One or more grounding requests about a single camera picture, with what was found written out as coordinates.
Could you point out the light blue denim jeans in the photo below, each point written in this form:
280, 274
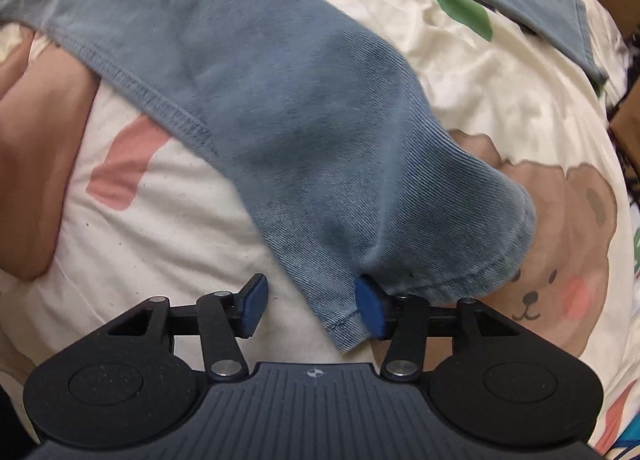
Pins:
326, 135

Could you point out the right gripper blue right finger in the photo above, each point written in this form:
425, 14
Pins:
372, 303

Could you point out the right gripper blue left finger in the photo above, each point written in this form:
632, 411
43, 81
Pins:
253, 300

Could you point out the cream bear print bedsheet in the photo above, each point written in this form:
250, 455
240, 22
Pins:
145, 216

